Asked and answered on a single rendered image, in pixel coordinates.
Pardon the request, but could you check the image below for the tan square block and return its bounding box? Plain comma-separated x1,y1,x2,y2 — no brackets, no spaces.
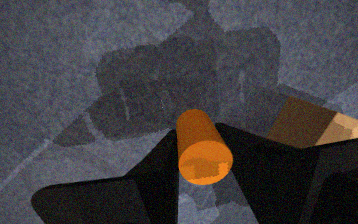
265,96,358,148

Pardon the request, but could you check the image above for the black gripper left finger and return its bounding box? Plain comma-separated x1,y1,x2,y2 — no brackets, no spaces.
31,129,179,224

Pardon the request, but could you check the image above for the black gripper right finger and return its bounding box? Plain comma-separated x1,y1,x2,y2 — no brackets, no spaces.
215,123,358,224

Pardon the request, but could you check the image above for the orange cylinder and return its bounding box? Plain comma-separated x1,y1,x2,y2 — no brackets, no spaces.
176,109,233,185

